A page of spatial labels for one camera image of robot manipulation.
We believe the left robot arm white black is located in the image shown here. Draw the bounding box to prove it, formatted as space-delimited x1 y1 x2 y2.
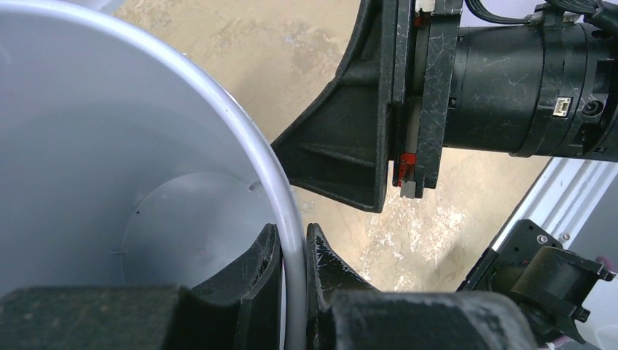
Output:
1 219 617 349

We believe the aluminium frame rail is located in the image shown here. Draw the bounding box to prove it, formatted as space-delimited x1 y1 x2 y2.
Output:
490 157 617 251

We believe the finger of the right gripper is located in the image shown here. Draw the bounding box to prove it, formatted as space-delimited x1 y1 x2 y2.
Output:
271 1 398 213

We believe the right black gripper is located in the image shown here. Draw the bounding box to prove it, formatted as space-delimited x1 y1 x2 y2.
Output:
393 1 617 198

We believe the grey plastic bucket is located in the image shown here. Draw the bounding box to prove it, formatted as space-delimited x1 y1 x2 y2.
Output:
1 1 308 349

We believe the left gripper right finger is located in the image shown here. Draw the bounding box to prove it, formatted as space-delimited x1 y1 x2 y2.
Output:
305 222 537 350

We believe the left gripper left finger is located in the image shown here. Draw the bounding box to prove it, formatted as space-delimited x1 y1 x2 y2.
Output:
1 224 282 349

